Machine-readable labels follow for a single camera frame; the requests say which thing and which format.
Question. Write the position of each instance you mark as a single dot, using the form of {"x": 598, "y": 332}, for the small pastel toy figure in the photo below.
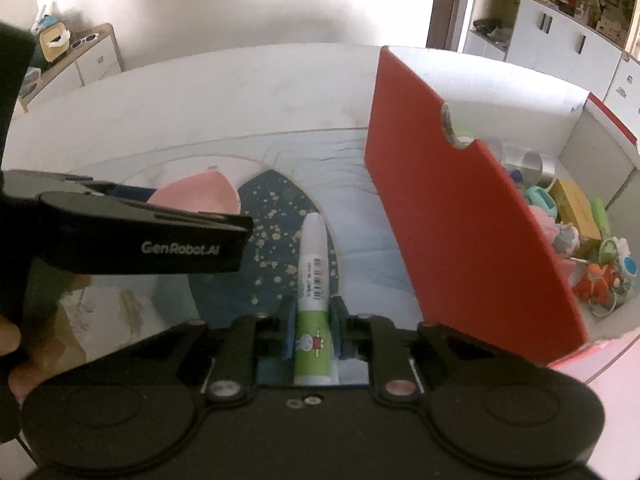
{"x": 565, "y": 239}

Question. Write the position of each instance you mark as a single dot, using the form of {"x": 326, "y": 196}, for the orange toy figure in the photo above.
{"x": 595, "y": 277}

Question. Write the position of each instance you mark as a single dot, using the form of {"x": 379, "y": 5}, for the person's left hand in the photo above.
{"x": 10, "y": 340}

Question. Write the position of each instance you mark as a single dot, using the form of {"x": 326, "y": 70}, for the printed table mat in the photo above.
{"x": 360, "y": 260}

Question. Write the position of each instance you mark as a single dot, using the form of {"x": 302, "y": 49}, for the pink teal toy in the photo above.
{"x": 539, "y": 200}

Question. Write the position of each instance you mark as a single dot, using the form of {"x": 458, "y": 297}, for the dark shoes on shelf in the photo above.
{"x": 487, "y": 25}

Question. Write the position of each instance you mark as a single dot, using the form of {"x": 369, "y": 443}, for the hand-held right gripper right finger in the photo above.
{"x": 341, "y": 332}

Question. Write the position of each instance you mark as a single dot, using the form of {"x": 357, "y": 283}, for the blue white soft toy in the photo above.
{"x": 46, "y": 19}

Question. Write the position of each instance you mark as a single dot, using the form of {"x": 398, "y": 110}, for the red cardboard box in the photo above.
{"x": 450, "y": 210}

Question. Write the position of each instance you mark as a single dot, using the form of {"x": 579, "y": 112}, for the white wooden wall cabinet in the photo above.
{"x": 540, "y": 45}

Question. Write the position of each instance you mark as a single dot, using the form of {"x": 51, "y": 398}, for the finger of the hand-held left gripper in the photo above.
{"x": 200, "y": 222}
{"x": 130, "y": 192}

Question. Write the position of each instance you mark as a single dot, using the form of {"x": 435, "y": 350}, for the white sunglasses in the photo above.
{"x": 84, "y": 41}

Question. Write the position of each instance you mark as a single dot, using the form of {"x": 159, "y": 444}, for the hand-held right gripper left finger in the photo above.
{"x": 288, "y": 332}

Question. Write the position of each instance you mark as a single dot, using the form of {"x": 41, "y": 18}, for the light green highlighter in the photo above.
{"x": 600, "y": 217}

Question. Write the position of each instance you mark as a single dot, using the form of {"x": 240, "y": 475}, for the yellow green tissue box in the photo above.
{"x": 56, "y": 45}

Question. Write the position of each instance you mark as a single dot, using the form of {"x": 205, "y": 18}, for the white green glue tube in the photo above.
{"x": 312, "y": 285}

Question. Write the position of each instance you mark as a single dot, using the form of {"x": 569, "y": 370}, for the low wooden sideboard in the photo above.
{"x": 95, "y": 67}

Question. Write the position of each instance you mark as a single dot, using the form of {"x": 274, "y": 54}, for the small yellow box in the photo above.
{"x": 572, "y": 205}

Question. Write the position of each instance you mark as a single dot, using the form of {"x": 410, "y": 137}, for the brown door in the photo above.
{"x": 445, "y": 5}

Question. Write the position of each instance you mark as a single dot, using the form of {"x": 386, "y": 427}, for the clear bottle with silver cap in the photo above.
{"x": 537, "y": 166}

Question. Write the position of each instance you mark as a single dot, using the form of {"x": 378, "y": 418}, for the beige cardboard toy house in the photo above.
{"x": 612, "y": 24}

